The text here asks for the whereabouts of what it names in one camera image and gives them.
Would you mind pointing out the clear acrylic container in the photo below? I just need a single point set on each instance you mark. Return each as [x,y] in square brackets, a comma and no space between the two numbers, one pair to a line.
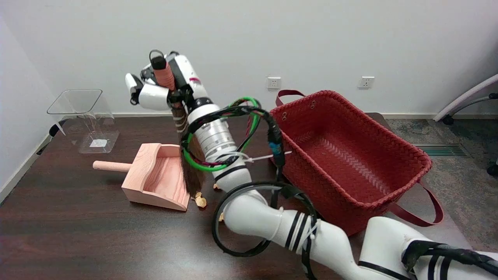
[83,112]

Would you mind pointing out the grey office chair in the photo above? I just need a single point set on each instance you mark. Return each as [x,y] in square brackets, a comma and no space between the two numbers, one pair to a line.
[463,99]

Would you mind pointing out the white wall outlet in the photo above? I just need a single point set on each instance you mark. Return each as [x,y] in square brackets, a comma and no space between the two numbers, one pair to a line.
[274,83]
[366,82]

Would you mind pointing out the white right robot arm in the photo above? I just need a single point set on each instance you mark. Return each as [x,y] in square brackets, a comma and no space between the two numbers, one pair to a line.
[253,216]

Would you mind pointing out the red woven basket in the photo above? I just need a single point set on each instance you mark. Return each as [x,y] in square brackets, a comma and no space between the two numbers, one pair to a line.
[342,163]

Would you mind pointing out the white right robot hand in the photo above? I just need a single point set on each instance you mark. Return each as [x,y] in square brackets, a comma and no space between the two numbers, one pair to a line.
[188,76]

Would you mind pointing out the wooden dustpan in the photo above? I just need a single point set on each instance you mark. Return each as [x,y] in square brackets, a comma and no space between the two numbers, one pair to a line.
[159,182]

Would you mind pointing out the metal floor vent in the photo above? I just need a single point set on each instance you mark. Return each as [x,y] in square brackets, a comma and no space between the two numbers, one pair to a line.
[441,150]

